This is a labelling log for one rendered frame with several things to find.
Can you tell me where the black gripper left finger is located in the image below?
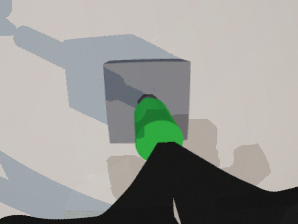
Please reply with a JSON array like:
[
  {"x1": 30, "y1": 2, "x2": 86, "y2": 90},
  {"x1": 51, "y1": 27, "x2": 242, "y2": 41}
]
[{"x1": 0, "y1": 141, "x2": 178, "y2": 224}]

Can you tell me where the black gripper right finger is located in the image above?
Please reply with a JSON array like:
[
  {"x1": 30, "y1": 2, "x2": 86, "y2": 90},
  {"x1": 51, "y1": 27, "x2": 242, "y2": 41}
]
[{"x1": 166, "y1": 141, "x2": 298, "y2": 224}]

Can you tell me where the green marker cap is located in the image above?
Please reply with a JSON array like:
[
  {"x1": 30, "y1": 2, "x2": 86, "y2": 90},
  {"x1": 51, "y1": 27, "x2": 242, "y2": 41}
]
[{"x1": 134, "y1": 99, "x2": 184, "y2": 161}]

